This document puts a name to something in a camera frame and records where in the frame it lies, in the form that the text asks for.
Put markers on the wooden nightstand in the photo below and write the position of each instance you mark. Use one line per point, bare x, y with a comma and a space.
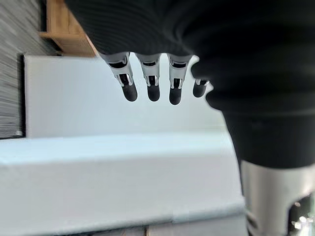
66, 37

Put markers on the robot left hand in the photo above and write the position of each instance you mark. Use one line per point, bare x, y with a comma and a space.
246, 49

